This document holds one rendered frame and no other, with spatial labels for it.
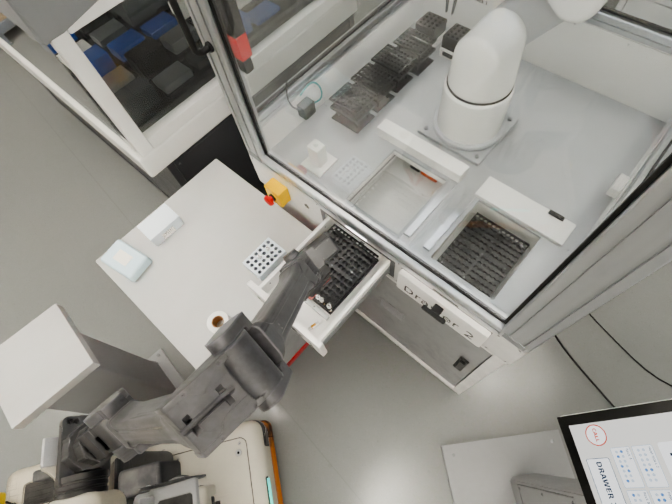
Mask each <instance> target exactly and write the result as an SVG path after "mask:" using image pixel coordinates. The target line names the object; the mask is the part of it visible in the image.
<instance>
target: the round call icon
mask: <svg viewBox="0 0 672 504"><path fill-rule="evenodd" d="M581 426H582V429H583V431H584V434H585V437H586V439H587V442H588V445H589V448H592V447H602V446H611V443H610V441H609V438H608V436H607V433H606V431H605V428H604V425H603V423H602V422H601V423H594V424H586V425H581Z"/></svg>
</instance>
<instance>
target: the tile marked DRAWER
mask: <svg viewBox="0 0 672 504"><path fill-rule="evenodd" d="M586 462H587V465H588V468H589V471H590V473H591V476H592V479H593V482H594V484H595V487H596V490H597V493H598V496H599V498H600V501H601V504H627V503H626V500H625V498H624V495H623V492H622V490H621V487H620V485H619V482H618V479H617V477H616V474H615V472H614V469H613V466H612V464H611V461H610V459H609V457H600V458H587V459H586Z"/></svg>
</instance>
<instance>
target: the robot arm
mask: <svg viewBox="0 0 672 504"><path fill-rule="evenodd" d="M339 251H340V248H339V246H338V245H337V244H336V242H335V241H334V240H333V239H332V237H331V236H330V235H329V234H328V233H327V232H324V233H323V234H321V235H320V236H319V237H318V238H316V239H315V240H314V241H313V242H311V243H310V244H309V245H308V246H306V247H305V248H303V249H302V250H301V251H300V252H298V251H297V250H295V249H293V250H291V251H290V252H289V253H288V254H286V255H285V256H284V257H283V259H284V261H285V262H286V263H285V264H284V265H283V266H282V268H281V269H280V270H279V272H280V275H279V281H278V284H277V286H276V287H275V289H274V290H273V291H272V293H271V294H270V296H269V297H268V298H267V300H266V301H265V303H264V304H263V306H262V307H261V308H260V310H259V311H258V313H257V314H256V315H255V317H254V318H253V320H252V321H250V320H249V319H248V318H247V317H246V316H245V314H244V313H243V312H242V311H241V312H240V313H238V314H237V315H235V316H234V317H232V318H231V319H230V320H228V321H227V322H226V323H224V324H223V325H222V326H221V327H220V328H219V329H218V330H217V331H216V332H215V334H214V335H213V336H212V337H211V338H210V339H209V341H208V342H207V343H206V344H205V347H206V349H207V350H208V351H209V352H210V353H211V355H210V356H209V357H208V358H207V359H206V360H205V361H204V362H203V363H202V364H201V365H200V366H199V367H198V368H197V369H196V370H195V371H194V372H193V373H192V374H191V375H190V376H189V377H188V378H187V379H186V380H185V381H184V382H183V383H182V384H181V385H180V386H179V387H178V388H177V389H176V390H175V391H174V392H173V393H172V394H168V395H165V396H161V397H158V398H154V399H151V400H147V401H139V400H134V399H133V398H132V397H131V396H130V395H129V393H128V392H127V391H126V390H125V389H124V388H123V387H122V388H120V389H119V390H118V391H116V392H115V393H114V394H112V395H111V396H110V397H109V398H107V399H106V400H105V401H104V402H102V403H101V404H100V405H99V406H98V407H97V408H96V409H94V410H93V411H92V412H91V413H90V414H89V415H79V416H68V417H66V418H64V419H62V420H61V421H60V423H59V436H58V437H59V440H58V454H57V465H56V479H55V486H56V488H60V487H62V485H61V478H64V477H67V476H71V475H76V474H80V473H85V472H90V471H96V470H103V469H109V475H108V476H107V478H109V476H110V465H111V457H112V456H113V455H115V456H116V457H117V458H118V459H121V460H122V461H123V462H124V463H125V462H128V461H129V460H131V459H132V458H133V457H135V456H136V455H137V454H142V453H143V452H144V451H146V450H147V449H148V448H149V447H150V446H151V445H152V444H181V445H183V446H185V447H187V448H190V449H192V450H193V451H194V452H195V453H194V454H195V455H196V456H197V457H198V458H207V457H208V456H209V455H210V454H211V453H212V452H213V451H214V450H215V449H216V448H217V447H218V446H219V445H220V444H221V443H222V442H223V441H224V440H225V439H226V438H227V437H228V436H229V435H230V434H231V433H232V432H233V431H234V430H235V429H236V428H238V427H239V426H240V425H241V424H242V423H243V422H244V421H245V420H246V419H247V418H248V417H249V416H250V415H251V414H252V413H253V412H254V411H255V410H256V409H257V408H259V409H260V410H261V411H262V412H265V411H268V410H269V409H271V408H272V407H274V406H275V405H276V404H277V403H278V402H280V400H281V399H282V397H283V396H284V394H285V392H286V389H287V387H288V384H289V381H290V379H291V376H292V373H293V371H292V370H291V369H290V367H289V366H288V365H287V364H286V363H285V362H284V360H283V358H284V356H285V344H286V340H287V337H288V334H289V332H290V330H291V328H292V326H293V324H294V321H295V319H296V317H297V315H298V313H299V311H300V309H301V307H302V304H303V302H304V301H307V298H308V299H310V300H312V299H313V298H314V297H315V296H316V293H317V292H318V291H319V290H320V289H321V288H322V286H324V285H325V284H326V283H327V282H328V281H329V280H330V276H329V274H330V273H331V272H332V271H331V270H330V268H328V267H327V266H326V265H325V262H326V261H328V260H329V259H330V258H331V257H333V256H334V255H335V254H336V253H338V252H339ZM223 388H225V390H224V391H223V392H222V393H219V392H220V391H221V390H222V389H223Z"/></svg>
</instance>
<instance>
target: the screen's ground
mask: <svg viewBox="0 0 672 504"><path fill-rule="evenodd" d="M601 422H602V423H603V425H604V428H605V431H606V433H607V436H608V438H609V441H610V443H611V446H602V447H592V448H589V445H588V442H587V439H586V437H585V434H584V431H583V429H582V426H581V425H586V424H594V423H601ZM601 422H593V423H586V424H579V425H571V426H569V428H570V431H571V434H572V436H573V439H574V442H575V445H576V448H577V450H578V453H579V456H580V459H581V462H582V464H583V467H584V470H585V473H586V476H587V479H588V481H589V484H590V487H591V490H592V493H593V495H594V498H595V501H596V504H601V501H600V498H599V496H598V493H597V490H596V487H595V484H594V482H593V479H592V476H591V473H590V471H589V468H588V465H587V462H586V459H587V458H600V457H609V459H610V461H611V464H612V466H613V469H614V472H615V474H616V477H617V479H618V482H619V485H620V487H621V490H622V492H623V495H624V498H625V500H626V503H627V504H630V502H629V499H628V497H627V494H626V492H625V489H624V486H623V484H622V481H621V479H620V476H619V474H618V471H617V468H616V466H615V463H614V461H613V458H612V456H611V453H610V450H609V448H608V447H614V446H625V445H636V444H647V443H652V444H653V447H654V449H655V451H656V453H657V456H658V458H659V460H660V463H661V465H662V467H663V470H664V472H665V474H666V477H667V479H668V481H669V483H670V486H671V488H672V412H666V413H659V414H652V415H644V416H637V417H630V418H622V419H615V420H608V421H601Z"/></svg>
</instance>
